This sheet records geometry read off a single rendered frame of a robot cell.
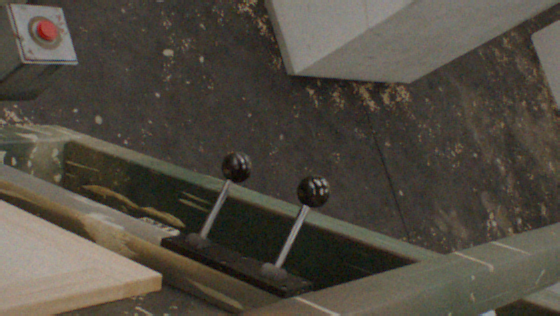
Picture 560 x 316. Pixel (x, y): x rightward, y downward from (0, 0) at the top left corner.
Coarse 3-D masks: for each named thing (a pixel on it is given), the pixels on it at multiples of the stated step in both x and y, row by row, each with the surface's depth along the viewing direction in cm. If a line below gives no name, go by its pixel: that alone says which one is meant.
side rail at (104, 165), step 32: (96, 160) 148; (128, 160) 143; (160, 160) 145; (96, 192) 149; (128, 192) 143; (160, 192) 138; (192, 192) 133; (256, 192) 131; (192, 224) 133; (224, 224) 128; (256, 224) 124; (288, 224) 120; (320, 224) 117; (352, 224) 120; (256, 256) 125; (288, 256) 121; (320, 256) 117; (352, 256) 113; (384, 256) 110; (416, 256) 108; (320, 288) 117
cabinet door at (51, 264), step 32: (0, 224) 110; (32, 224) 111; (0, 256) 98; (32, 256) 100; (64, 256) 101; (96, 256) 102; (0, 288) 88; (32, 288) 89; (64, 288) 90; (96, 288) 92; (128, 288) 95; (160, 288) 99
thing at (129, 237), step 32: (0, 192) 124; (32, 192) 119; (64, 192) 120; (64, 224) 114; (96, 224) 110; (128, 224) 109; (128, 256) 106; (160, 256) 102; (192, 288) 99; (224, 288) 95; (256, 288) 92
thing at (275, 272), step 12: (300, 180) 96; (312, 180) 94; (324, 180) 95; (300, 192) 95; (312, 192) 94; (324, 192) 94; (312, 204) 95; (300, 216) 95; (288, 240) 94; (288, 252) 94; (264, 264) 94; (276, 264) 93; (264, 276) 93; (276, 276) 92
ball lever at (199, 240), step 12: (228, 156) 102; (240, 156) 102; (228, 168) 102; (240, 168) 102; (252, 168) 103; (228, 180) 103; (240, 180) 102; (228, 192) 102; (216, 204) 102; (216, 216) 102; (204, 228) 101; (192, 240) 100; (204, 240) 100
